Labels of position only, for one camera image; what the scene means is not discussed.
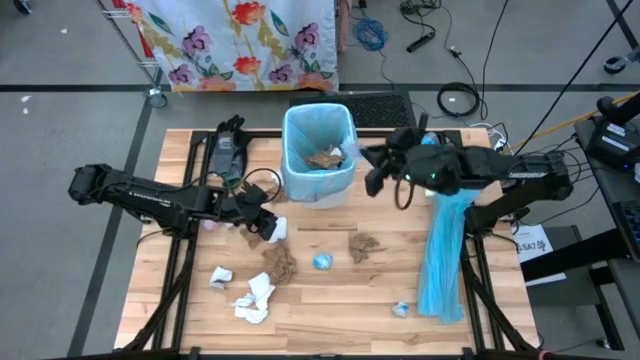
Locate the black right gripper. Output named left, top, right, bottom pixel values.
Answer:
left=359, top=113, right=430, bottom=197

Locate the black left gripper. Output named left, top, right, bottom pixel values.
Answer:
left=222, top=183, right=279, bottom=242

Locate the white tissue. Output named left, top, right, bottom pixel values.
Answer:
left=268, top=215, right=289, bottom=245
left=208, top=266, right=234, bottom=290

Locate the large brown paper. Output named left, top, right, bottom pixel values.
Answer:
left=262, top=239, right=299, bottom=285

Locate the long white paper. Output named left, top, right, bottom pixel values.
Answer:
left=232, top=272, right=277, bottom=325

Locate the blue bin liner bag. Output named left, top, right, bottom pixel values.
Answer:
left=281, top=103, right=360, bottom=204

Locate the flat pleated blue trash bag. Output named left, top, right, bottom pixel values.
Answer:
left=417, top=188, right=480, bottom=325

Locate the black floor mat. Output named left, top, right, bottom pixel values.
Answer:
left=289, top=91, right=417, bottom=129

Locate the black glove green cuff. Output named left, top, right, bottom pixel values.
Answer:
left=208, top=114, right=249, bottom=184

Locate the white power strip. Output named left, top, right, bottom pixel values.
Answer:
left=469, top=122, right=507, bottom=157

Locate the black handheld device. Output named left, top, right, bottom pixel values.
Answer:
left=405, top=32, right=436, bottom=54

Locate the white printed paper sheet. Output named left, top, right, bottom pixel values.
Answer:
left=513, top=223, right=554, bottom=264

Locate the floral print curtain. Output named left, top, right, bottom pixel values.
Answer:
left=112, top=0, right=340, bottom=93

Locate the thin black pole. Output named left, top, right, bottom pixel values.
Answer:
left=499, top=0, right=636, bottom=169

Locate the black desktop device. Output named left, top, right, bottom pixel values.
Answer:
left=584, top=94, right=640, bottom=174

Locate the black side table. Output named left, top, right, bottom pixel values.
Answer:
left=519, top=117, right=640, bottom=351

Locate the black keyboard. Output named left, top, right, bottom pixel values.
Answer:
left=613, top=199, right=640, bottom=264

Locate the black stand leg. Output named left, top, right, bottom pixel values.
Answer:
left=605, top=0, right=640, bottom=37

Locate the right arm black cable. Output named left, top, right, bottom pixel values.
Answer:
left=393, top=174, right=416, bottom=211

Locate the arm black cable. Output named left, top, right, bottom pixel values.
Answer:
left=238, top=167, right=284, bottom=204
left=393, top=174, right=416, bottom=211

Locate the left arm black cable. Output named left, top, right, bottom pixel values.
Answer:
left=238, top=167, right=284, bottom=204

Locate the black coiled cable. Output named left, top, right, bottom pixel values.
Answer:
left=437, top=82, right=481, bottom=119

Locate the black aluminium rig frame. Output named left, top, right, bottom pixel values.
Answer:
left=115, top=128, right=539, bottom=354

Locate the blue coiled cable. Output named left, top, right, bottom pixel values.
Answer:
left=352, top=14, right=390, bottom=53

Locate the long black floor cable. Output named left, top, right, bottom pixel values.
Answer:
left=478, top=0, right=511, bottom=121

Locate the yellow cable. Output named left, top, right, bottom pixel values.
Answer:
left=509, top=92, right=640, bottom=151

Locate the metal wire rack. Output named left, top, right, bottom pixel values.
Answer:
left=97, top=0, right=169, bottom=110

